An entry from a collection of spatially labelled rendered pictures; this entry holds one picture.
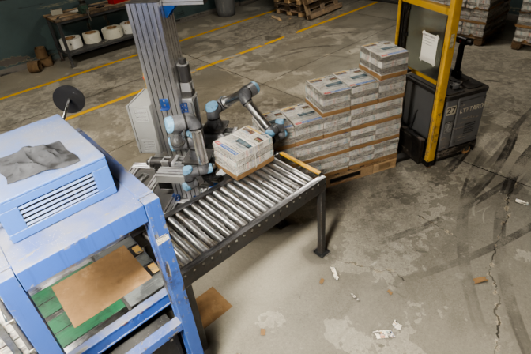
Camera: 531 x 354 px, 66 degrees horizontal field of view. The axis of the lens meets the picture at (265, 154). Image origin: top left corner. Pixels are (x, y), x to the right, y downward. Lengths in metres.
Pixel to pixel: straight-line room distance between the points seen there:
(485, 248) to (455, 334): 0.92
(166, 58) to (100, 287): 1.68
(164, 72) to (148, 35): 0.29
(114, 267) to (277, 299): 1.28
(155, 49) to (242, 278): 1.93
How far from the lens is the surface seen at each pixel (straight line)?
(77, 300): 2.65
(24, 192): 1.83
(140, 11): 3.23
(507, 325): 3.47
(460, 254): 3.81
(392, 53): 3.98
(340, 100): 3.82
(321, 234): 3.43
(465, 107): 4.61
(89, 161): 1.87
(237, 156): 2.98
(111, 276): 2.68
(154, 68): 3.34
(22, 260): 1.84
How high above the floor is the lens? 2.66
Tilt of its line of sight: 34 degrees down
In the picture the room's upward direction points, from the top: 5 degrees counter-clockwise
